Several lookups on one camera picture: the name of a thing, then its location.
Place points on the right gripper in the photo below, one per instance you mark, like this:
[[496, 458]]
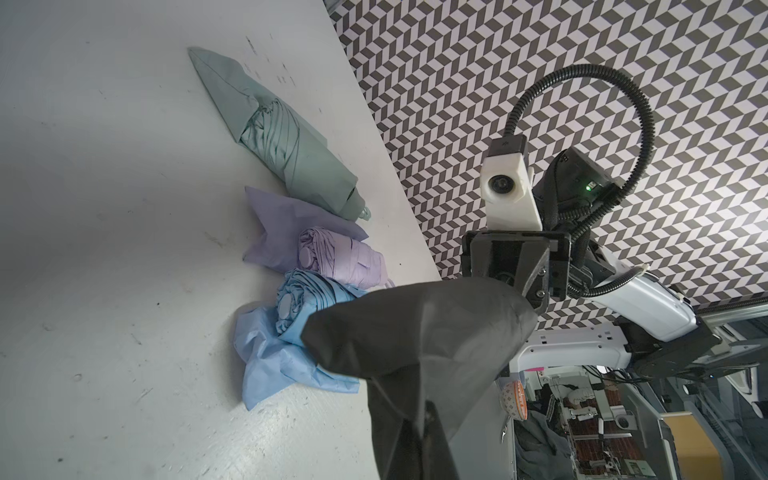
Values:
[[536, 264]]

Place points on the black sleeved umbrella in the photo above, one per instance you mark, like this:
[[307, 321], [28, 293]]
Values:
[[427, 353]]

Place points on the lavender sleeved umbrella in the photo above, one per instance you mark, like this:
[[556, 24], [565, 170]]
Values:
[[343, 259]]

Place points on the lavender sleeve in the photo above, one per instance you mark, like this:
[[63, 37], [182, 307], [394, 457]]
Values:
[[283, 219]]

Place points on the blue sleeve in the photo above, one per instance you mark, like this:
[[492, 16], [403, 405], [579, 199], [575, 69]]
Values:
[[272, 365]]

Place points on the mint green sleeved umbrella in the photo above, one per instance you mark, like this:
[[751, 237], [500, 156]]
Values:
[[279, 137]]

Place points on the blue sleeved umbrella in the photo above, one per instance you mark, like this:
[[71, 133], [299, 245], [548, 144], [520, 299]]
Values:
[[303, 293]]

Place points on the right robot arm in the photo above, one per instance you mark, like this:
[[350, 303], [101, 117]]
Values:
[[659, 334]]

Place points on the small patterned cup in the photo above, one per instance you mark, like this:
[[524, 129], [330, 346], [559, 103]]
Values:
[[513, 400]]

